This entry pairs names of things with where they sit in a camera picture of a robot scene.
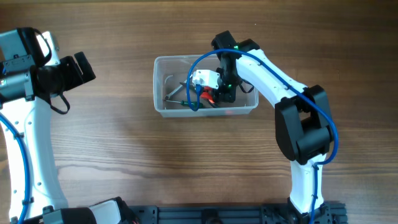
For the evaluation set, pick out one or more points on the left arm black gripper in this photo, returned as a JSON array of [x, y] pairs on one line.
[[69, 73]]

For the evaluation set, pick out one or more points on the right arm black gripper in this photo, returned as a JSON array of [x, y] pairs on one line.
[[218, 94]]

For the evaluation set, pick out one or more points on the orange black needle-nose pliers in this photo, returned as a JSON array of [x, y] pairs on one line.
[[213, 105]]

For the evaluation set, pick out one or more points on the red handle cutters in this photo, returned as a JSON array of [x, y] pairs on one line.
[[206, 94]]

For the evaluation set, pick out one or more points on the green handle screwdriver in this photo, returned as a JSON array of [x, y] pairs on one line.
[[185, 103]]

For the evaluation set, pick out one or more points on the clear plastic container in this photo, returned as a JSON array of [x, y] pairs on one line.
[[169, 71]]

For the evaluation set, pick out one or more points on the silver metal wrench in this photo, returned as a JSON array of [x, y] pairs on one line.
[[181, 86]]

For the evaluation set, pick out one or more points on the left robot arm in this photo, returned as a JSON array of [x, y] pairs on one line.
[[31, 75]]

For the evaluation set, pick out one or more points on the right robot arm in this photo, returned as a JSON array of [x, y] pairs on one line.
[[304, 129]]

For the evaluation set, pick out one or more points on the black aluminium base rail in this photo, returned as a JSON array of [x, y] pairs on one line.
[[264, 214]]

